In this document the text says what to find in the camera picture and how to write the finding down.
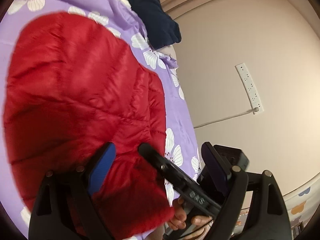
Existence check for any black camera box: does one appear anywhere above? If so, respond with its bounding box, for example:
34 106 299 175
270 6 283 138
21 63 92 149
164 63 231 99
197 144 251 196

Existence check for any person's right hand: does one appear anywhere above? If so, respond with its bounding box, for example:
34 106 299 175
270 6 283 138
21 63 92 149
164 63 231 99
167 197 212 230

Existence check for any purple floral bed sheet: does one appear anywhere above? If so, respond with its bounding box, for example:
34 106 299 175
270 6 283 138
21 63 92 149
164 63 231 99
1 0 200 239

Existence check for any white wall power strip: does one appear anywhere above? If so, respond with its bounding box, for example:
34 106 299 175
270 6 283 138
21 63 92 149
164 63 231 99
235 63 264 114

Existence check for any red puffer jacket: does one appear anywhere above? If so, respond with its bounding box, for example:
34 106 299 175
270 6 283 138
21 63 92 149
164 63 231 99
3 12 174 239

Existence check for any navy folded garment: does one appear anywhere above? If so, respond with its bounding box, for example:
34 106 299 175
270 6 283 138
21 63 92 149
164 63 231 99
128 0 182 49

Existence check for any white power cable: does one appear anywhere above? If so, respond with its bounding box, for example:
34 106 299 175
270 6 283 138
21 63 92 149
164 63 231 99
194 107 259 130

